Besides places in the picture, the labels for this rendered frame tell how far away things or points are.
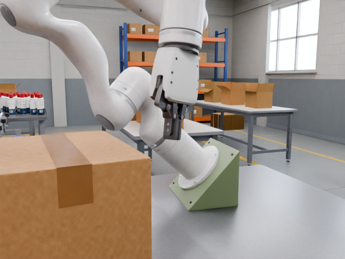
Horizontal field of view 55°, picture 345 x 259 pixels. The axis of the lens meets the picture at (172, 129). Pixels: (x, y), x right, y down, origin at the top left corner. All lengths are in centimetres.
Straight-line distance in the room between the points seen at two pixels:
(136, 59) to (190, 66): 776
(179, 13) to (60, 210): 39
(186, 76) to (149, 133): 47
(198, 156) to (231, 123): 685
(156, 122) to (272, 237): 48
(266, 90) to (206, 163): 406
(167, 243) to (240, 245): 18
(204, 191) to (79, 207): 62
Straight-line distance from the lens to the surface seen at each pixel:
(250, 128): 477
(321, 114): 735
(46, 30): 95
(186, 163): 112
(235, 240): 93
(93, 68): 100
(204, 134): 287
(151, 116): 109
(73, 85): 892
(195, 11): 66
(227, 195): 111
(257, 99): 510
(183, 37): 63
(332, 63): 719
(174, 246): 88
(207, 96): 631
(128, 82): 107
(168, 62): 62
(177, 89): 62
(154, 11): 78
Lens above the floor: 125
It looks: 9 degrees down
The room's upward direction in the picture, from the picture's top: straight up
